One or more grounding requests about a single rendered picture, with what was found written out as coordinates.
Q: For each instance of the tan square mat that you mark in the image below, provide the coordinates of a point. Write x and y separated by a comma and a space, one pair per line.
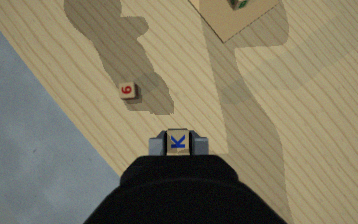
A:
224, 21

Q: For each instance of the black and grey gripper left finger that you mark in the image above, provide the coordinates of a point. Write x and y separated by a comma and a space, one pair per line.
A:
158, 145

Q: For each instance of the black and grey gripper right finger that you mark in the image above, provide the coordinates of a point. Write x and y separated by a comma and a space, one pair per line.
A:
197, 145

